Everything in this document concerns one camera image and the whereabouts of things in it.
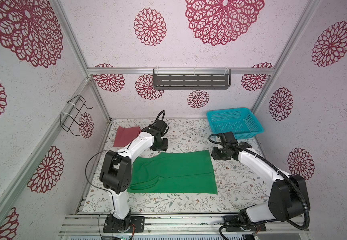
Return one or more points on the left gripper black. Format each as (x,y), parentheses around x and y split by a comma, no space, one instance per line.
(164,147)

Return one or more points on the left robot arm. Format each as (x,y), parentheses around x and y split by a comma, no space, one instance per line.
(116,169)

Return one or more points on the grey wall shelf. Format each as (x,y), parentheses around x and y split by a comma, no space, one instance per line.
(165,81)

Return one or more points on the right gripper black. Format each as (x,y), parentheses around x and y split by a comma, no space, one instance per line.
(214,154)

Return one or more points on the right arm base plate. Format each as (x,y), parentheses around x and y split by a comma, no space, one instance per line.
(234,224)

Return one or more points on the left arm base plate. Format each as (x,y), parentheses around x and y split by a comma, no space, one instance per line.
(130,224)

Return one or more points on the pink tank top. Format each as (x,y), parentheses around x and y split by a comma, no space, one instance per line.
(124,136)

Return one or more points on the black wire wall rack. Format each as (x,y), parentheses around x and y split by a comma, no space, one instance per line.
(71,118)

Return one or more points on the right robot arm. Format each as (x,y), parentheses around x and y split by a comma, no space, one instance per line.
(288,199)

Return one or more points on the teal plastic basket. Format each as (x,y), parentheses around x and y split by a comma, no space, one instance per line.
(240,121)

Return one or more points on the aluminium front rail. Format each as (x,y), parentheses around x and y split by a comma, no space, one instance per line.
(167,224)

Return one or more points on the green tank top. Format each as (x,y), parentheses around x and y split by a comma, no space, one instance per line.
(174,173)

